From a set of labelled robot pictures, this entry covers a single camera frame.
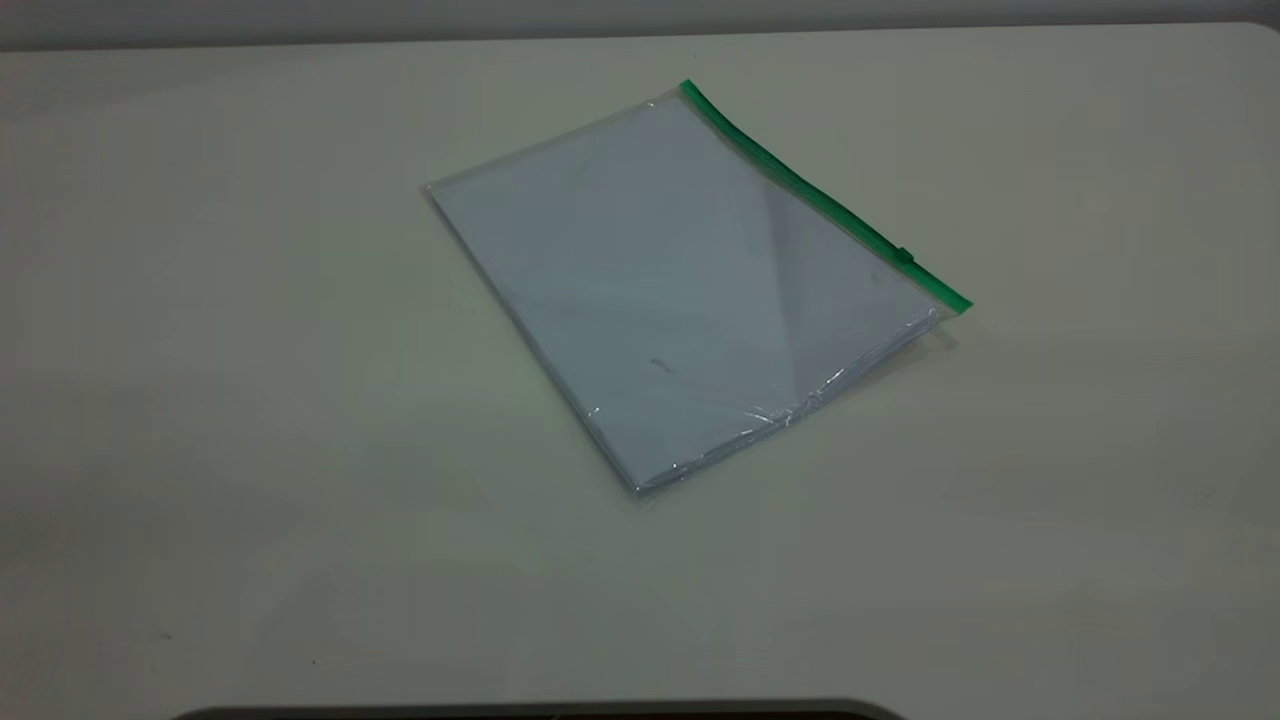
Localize clear zip bag green zipper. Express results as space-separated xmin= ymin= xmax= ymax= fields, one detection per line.
xmin=424 ymin=78 xmax=974 ymax=498

